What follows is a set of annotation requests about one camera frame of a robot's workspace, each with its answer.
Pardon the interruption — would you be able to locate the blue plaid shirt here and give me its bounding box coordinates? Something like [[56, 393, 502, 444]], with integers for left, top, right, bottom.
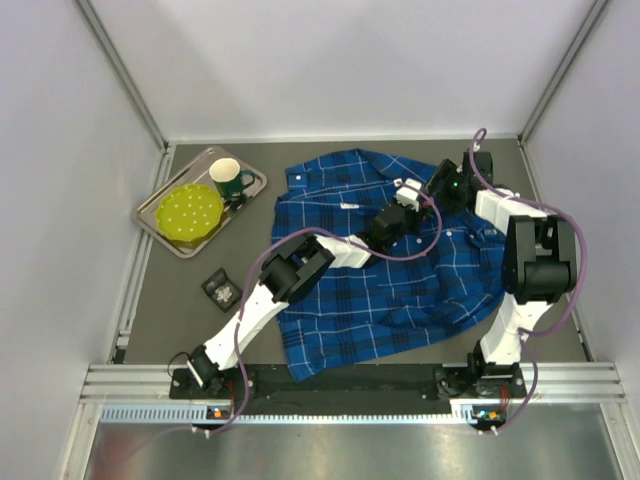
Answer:
[[272, 149, 505, 382]]

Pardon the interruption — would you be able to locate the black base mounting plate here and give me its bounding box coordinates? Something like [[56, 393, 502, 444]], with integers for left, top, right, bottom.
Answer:
[[169, 364, 526, 416]]

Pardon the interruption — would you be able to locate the yellow-green dotted plate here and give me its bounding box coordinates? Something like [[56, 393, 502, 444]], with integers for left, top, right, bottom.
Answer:
[[155, 183, 224, 249]]

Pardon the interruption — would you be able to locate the silver maple leaf brooch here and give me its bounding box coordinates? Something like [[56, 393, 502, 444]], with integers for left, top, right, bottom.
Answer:
[[215, 286, 234, 304]]

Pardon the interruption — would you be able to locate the silver metal tray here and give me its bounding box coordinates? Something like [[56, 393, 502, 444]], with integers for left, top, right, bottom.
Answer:
[[133, 146, 267, 259]]

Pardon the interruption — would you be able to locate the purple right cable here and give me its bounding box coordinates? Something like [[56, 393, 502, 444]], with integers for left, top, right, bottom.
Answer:
[[464, 127, 586, 436]]

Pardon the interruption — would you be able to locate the green mug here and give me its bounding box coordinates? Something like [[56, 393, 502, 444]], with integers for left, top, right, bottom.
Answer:
[[209, 157, 256, 202]]

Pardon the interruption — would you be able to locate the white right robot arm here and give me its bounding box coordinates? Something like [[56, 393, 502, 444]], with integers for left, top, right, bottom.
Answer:
[[426, 151, 578, 398]]

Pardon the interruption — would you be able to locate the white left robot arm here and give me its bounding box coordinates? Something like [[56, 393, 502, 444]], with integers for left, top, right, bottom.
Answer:
[[187, 201, 433, 390]]

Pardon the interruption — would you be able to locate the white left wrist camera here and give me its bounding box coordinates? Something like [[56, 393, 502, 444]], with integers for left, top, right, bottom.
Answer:
[[393, 178, 422, 212]]

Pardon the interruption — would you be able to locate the small black frame box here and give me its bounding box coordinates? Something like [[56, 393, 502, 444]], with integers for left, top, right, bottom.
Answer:
[[201, 268, 242, 313]]

